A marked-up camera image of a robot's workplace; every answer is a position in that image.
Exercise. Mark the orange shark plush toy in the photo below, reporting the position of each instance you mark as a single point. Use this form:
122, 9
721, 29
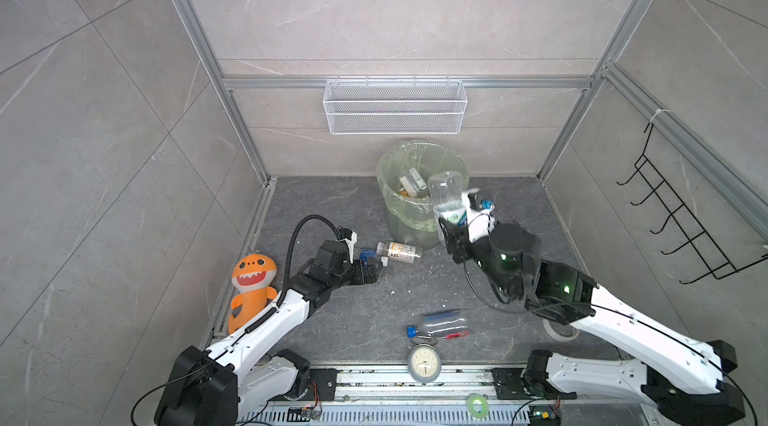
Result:
251, 277

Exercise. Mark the black wire hook rack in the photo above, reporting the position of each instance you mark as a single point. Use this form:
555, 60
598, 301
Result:
695, 236

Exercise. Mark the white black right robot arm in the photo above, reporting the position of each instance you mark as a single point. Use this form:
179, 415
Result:
687, 381

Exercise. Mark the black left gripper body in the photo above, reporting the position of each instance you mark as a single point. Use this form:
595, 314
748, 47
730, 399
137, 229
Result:
350, 274

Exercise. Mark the green lined trash bin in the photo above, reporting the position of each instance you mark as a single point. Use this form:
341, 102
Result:
410, 218

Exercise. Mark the blue cap red bottle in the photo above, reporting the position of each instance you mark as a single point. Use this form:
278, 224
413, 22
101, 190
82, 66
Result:
444, 325

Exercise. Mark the round analog clock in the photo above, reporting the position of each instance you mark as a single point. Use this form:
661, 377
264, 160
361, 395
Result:
424, 363

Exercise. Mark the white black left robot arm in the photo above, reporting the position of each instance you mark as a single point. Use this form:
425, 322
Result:
234, 376

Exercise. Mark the green blue label bottle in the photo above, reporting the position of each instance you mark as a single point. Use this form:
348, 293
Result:
445, 189

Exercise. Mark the beige masking tape roll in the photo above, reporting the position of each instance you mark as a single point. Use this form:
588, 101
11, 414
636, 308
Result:
559, 332

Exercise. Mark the green tape roll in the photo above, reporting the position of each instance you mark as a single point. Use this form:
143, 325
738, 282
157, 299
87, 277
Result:
477, 406

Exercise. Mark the orange label white cap bottle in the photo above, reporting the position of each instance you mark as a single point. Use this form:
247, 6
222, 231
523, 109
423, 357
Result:
399, 252

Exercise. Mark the white wire mesh basket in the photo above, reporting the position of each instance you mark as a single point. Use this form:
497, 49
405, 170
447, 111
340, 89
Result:
400, 107

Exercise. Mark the crushed blue label bottle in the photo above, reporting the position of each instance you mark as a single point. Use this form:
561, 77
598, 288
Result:
366, 253

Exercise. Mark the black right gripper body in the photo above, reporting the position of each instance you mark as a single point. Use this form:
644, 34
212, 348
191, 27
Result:
483, 254

